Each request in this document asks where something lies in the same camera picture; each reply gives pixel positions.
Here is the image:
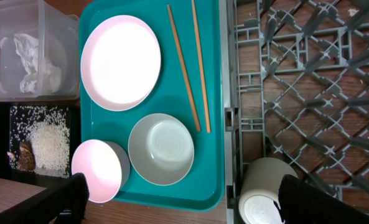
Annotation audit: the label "white cup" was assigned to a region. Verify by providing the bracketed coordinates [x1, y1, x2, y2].
[238, 157, 297, 224]

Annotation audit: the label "pink round plate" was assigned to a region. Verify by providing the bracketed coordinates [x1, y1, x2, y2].
[80, 15, 162, 111]

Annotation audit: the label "wooden chopstick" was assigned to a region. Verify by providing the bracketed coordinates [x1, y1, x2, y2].
[167, 4, 201, 131]
[191, 0, 211, 133]

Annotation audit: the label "grey-white bowl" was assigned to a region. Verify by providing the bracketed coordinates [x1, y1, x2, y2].
[128, 113, 195, 186]

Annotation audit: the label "white tissue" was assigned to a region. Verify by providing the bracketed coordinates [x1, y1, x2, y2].
[14, 34, 62, 94]

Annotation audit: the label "teal plastic tray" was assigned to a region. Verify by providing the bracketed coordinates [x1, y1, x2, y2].
[79, 1, 224, 212]

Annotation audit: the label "right wooden chopstick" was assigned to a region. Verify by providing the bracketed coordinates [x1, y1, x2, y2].
[191, 0, 211, 133]

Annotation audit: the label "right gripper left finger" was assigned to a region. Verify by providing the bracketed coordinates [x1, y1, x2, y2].
[0, 173, 90, 224]

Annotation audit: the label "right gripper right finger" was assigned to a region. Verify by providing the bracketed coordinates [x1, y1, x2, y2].
[277, 174, 369, 224]

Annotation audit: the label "grey dishwasher rack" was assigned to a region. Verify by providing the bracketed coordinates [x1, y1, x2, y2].
[219, 0, 369, 223]

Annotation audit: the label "left wooden chopstick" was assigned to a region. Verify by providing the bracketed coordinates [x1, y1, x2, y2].
[167, 4, 201, 131]

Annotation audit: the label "clear plastic bin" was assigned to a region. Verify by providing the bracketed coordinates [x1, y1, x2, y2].
[0, 1, 80, 101]

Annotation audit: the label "rice and meat leftovers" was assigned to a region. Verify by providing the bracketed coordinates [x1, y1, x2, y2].
[6, 105, 70, 178]

